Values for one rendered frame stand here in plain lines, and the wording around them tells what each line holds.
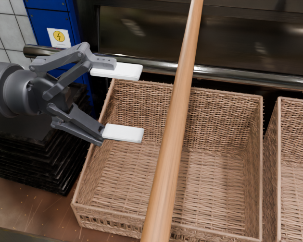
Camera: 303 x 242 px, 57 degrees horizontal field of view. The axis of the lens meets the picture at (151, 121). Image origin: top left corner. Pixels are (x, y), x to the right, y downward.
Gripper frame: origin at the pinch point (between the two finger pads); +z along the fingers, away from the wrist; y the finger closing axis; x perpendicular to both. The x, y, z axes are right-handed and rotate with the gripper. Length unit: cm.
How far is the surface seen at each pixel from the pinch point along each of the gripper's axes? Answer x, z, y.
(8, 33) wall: -53, -62, 22
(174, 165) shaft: 10.8, 7.8, -1.2
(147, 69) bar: -14.6, -0.8, 3.2
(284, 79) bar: -14.8, 25.6, 2.0
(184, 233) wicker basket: -2, 12, 50
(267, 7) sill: -52, 27, 4
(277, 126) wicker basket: -38, 38, 37
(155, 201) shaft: 16.3, 6.3, -1.4
